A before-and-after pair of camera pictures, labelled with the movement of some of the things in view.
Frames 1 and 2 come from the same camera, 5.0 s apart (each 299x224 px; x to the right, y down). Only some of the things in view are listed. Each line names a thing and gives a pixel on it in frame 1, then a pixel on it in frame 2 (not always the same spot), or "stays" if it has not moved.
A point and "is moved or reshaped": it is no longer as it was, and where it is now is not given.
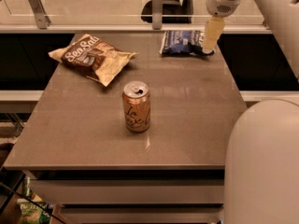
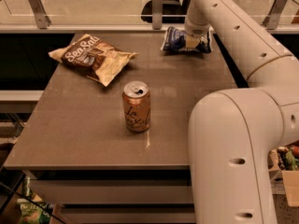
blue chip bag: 183,43 is moved or reshaped
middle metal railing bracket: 157,7 stays
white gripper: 220,4 to 197,31
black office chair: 174,11 stays
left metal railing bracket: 43,21 stays
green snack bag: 30,213 stays
